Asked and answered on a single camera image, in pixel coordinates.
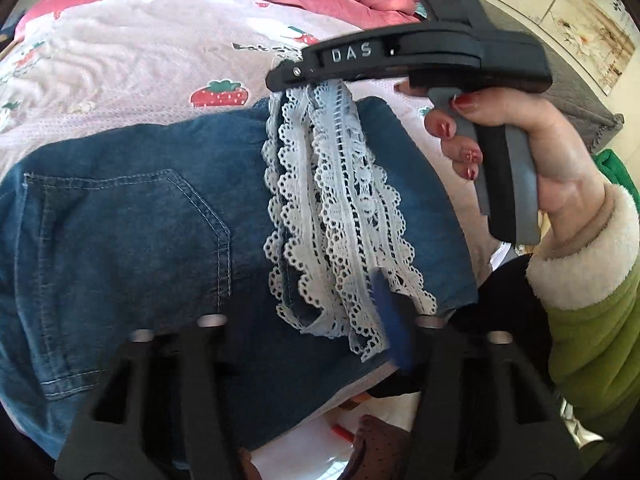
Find blue denim pants lace hem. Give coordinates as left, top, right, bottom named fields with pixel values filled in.
left=0, top=79, right=478, bottom=461

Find right hand red nails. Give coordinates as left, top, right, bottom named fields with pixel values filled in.
left=424, top=88, right=610, bottom=254

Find black trousers of person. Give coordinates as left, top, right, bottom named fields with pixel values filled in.
left=367, top=255, right=556, bottom=399

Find pink strawberry print bedsheet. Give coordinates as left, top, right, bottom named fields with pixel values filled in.
left=0, top=0, right=501, bottom=480

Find green cloth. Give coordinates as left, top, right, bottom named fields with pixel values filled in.
left=593, top=148, right=639, bottom=202

